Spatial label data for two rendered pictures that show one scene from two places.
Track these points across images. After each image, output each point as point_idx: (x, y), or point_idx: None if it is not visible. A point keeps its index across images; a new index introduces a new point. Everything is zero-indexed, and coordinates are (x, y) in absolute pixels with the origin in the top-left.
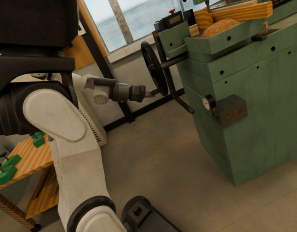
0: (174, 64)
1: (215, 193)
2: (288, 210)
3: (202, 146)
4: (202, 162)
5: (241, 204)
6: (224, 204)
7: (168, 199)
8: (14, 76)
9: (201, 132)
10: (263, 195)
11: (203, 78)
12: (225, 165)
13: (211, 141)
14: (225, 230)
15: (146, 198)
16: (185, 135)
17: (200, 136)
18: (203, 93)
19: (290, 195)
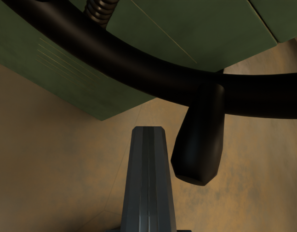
0: None
1: (84, 145)
2: (148, 119)
3: (1, 62)
4: (28, 101)
5: (117, 138)
6: (102, 151)
7: (16, 211)
8: None
9: (26, 51)
10: (128, 116)
11: (261, 3)
12: (100, 108)
13: (81, 80)
14: (119, 177)
15: None
16: None
17: (12, 52)
18: (183, 25)
19: (145, 103)
